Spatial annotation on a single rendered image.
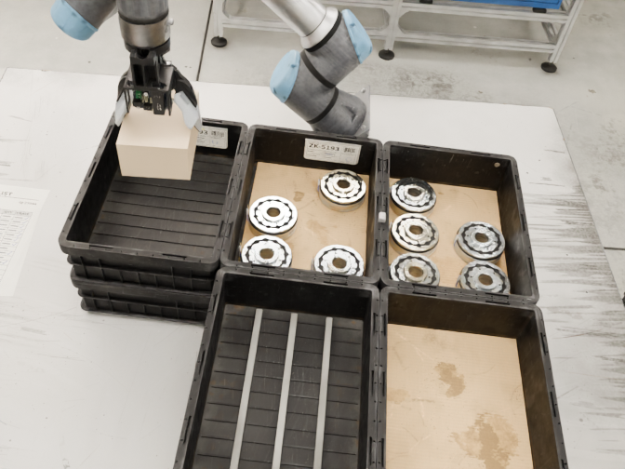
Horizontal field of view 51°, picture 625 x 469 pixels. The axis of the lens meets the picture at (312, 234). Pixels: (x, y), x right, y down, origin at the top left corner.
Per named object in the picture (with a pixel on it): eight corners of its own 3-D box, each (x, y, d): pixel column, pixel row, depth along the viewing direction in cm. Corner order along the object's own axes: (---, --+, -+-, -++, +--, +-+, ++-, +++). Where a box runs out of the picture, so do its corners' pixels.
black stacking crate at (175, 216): (123, 146, 155) (116, 109, 146) (247, 162, 155) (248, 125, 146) (69, 282, 129) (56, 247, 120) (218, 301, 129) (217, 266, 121)
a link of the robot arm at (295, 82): (299, 104, 172) (260, 73, 165) (337, 70, 166) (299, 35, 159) (302, 129, 163) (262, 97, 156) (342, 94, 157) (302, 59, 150)
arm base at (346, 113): (320, 127, 179) (294, 106, 173) (361, 90, 173) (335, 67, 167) (326, 158, 167) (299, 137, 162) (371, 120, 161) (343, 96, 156)
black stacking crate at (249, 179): (249, 162, 155) (250, 125, 146) (374, 177, 155) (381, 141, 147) (220, 301, 129) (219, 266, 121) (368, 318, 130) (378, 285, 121)
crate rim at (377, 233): (249, 130, 148) (249, 123, 146) (381, 147, 148) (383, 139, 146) (218, 273, 122) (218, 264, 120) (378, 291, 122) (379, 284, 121)
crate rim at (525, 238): (381, 147, 148) (383, 139, 146) (512, 163, 148) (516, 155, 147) (378, 291, 122) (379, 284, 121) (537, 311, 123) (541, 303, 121)
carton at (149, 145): (138, 116, 127) (133, 85, 121) (200, 121, 128) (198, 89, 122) (122, 175, 117) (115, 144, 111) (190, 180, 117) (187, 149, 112)
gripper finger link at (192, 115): (196, 149, 115) (162, 113, 109) (200, 127, 119) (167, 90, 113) (210, 142, 114) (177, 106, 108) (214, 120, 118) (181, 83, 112)
